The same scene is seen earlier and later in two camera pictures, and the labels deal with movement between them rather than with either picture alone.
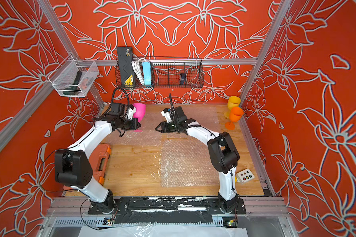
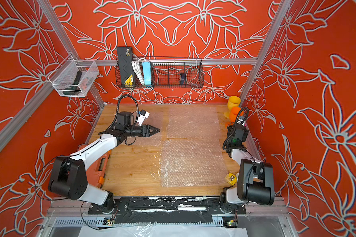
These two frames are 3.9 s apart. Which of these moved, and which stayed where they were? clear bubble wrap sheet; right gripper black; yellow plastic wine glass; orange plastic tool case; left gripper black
Moved: left gripper black; right gripper black
Stayed: yellow plastic wine glass; orange plastic tool case; clear bubble wrap sheet
